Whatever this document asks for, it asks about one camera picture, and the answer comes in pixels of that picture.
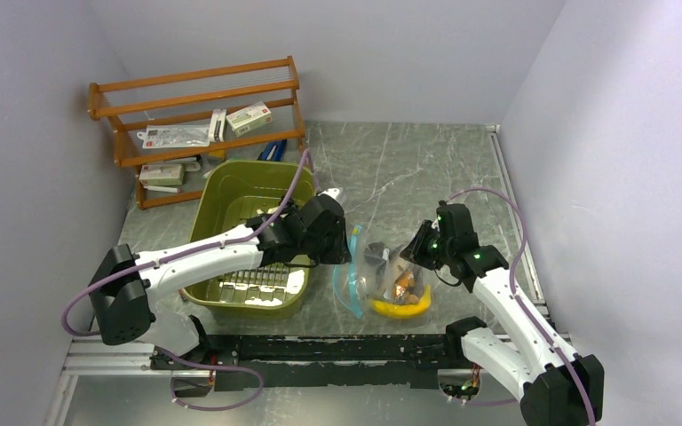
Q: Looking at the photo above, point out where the clear zip top bag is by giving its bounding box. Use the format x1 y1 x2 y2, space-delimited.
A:
331 225 431 319

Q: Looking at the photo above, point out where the olive green plastic bin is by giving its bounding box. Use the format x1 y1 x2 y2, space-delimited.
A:
185 160 317 320

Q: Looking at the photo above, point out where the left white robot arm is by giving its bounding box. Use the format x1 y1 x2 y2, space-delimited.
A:
88 188 351 369

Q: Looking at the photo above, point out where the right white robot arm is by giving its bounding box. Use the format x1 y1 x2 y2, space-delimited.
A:
400 201 605 425

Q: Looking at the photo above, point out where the yellow fake banana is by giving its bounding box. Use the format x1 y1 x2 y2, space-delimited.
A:
369 286 432 320

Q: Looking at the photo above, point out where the blue stapler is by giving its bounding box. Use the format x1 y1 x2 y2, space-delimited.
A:
258 139 288 162

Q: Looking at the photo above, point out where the white green box on shelf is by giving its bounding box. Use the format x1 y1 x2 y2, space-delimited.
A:
226 101 273 136

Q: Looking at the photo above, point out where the small white upright box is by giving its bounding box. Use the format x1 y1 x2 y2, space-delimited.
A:
207 109 227 143

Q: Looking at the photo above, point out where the white box lower shelf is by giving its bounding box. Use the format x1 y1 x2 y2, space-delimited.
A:
139 164 185 185

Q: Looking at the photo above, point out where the clear blister pack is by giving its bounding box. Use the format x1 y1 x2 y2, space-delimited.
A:
137 125 210 149

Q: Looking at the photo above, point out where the orange wooden shelf rack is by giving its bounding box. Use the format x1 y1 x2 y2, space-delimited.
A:
87 56 308 209

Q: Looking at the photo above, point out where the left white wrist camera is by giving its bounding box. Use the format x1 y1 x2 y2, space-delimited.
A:
321 187 345 205

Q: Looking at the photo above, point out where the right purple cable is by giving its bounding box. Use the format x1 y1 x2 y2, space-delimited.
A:
443 186 598 426

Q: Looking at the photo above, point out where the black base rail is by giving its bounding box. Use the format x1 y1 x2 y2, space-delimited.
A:
150 334 473 390

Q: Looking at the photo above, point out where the aluminium frame rail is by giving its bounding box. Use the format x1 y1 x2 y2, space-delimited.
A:
63 336 155 376

